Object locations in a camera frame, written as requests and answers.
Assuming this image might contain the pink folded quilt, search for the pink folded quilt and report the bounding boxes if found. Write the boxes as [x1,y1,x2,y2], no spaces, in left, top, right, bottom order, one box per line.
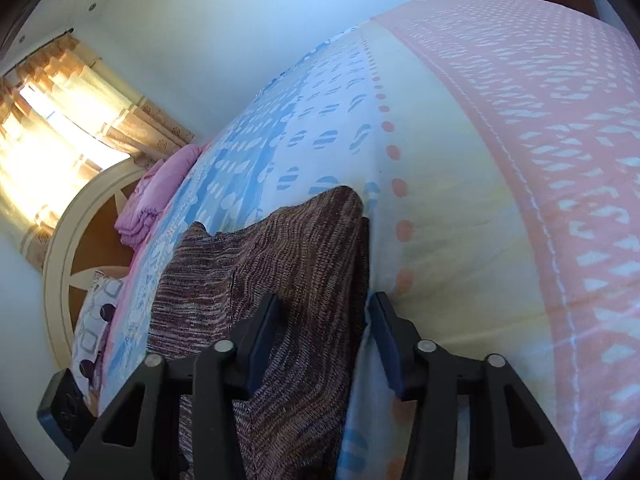
[115,144,202,247]

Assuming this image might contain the brown knitted sweater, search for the brown knitted sweater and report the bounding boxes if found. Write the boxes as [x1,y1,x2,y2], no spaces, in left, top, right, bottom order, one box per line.
[147,185,372,480]

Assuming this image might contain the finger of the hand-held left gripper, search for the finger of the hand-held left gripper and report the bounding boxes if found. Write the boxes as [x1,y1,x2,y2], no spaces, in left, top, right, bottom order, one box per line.
[36,369,98,461]

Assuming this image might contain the cream round headboard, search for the cream round headboard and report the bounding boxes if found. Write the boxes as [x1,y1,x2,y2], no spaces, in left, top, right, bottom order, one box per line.
[42,157,162,372]

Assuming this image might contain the white dotted patterned pillow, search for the white dotted patterned pillow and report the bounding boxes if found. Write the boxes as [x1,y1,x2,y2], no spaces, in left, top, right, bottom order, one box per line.
[70,270,126,407]

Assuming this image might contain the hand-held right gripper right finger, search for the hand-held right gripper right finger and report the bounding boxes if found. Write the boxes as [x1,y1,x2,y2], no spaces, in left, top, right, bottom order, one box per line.
[367,291,583,480]

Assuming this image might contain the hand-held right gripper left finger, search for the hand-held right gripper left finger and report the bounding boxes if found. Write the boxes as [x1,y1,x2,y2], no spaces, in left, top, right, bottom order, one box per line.
[64,292,281,480]

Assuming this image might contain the blue pink printed bedsheet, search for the blue pink printed bedsheet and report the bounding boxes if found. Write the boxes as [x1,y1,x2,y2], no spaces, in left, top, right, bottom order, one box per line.
[97,0,640,480]

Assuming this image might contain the golden patterned curtain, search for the golden patterned curtain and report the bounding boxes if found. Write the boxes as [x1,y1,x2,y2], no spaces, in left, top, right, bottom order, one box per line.
[0,35,196,273]

